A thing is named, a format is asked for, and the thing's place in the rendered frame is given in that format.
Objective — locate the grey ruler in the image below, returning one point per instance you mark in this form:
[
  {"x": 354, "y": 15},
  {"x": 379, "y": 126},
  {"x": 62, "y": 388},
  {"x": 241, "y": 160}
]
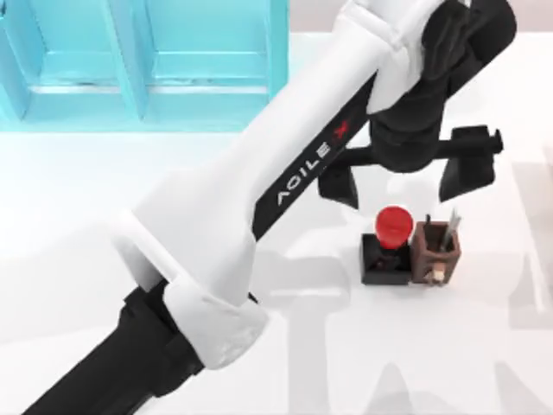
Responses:
[{"x": 453, "y": 229}]

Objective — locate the black square stamp base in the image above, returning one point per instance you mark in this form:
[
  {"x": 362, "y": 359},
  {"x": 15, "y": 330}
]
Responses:
[{"x": 380, "y": 270}]

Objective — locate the light blue rack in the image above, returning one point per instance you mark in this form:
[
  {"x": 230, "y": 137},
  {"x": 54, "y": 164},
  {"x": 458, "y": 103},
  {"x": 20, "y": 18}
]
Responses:
[{"x": 129, "y": 65}]

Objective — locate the red round stamp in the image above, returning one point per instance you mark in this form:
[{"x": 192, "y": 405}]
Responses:
[{"x": 394, "y": 227}]

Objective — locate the black pen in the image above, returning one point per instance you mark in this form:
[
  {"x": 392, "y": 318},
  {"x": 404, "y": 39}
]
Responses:
[{"x": 429, "y": 229}]

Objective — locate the brown pen holder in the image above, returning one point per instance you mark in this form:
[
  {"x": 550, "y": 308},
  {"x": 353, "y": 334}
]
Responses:
[{"x": 436, "y": 259}]

